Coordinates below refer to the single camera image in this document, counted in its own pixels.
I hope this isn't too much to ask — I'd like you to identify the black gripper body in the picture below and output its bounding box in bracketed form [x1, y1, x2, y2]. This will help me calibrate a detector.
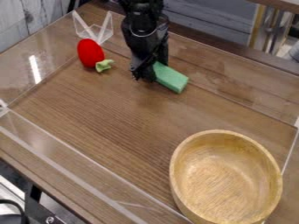
[119, 12, 169, 71]

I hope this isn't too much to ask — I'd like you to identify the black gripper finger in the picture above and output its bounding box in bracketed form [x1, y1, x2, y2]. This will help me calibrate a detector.
[156, 38, 168, 66]
[131, 59, 156, 82]

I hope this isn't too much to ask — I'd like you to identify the green rectangular block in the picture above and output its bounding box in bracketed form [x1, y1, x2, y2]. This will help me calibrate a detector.
[153, 62, 189, 94]

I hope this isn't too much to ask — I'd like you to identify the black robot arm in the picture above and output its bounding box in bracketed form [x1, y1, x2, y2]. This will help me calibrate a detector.
[118, 0, 169, 82]

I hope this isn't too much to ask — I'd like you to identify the wooden brown bowl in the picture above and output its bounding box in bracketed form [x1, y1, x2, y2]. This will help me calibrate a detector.
[169, 129, 282, 224]

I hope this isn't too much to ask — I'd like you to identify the red plush strawberry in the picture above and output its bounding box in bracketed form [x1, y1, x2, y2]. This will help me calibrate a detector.
[77, 38, 113, 73]

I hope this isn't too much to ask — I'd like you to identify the clear acrylic corner bracket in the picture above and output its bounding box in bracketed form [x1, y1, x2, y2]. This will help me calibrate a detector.
[70, 11, 113, 46]

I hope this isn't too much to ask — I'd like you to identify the gold metal chair frame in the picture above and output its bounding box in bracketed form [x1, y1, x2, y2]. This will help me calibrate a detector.
[248, 4, 294, 55]

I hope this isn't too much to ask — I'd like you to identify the clear acrylic front wall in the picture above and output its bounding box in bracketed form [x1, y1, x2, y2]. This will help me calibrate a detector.
[0, 101, 190, 224]

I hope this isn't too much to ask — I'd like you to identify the black cable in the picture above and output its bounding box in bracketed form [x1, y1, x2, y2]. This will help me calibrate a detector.
[0, 199, 27, 224]

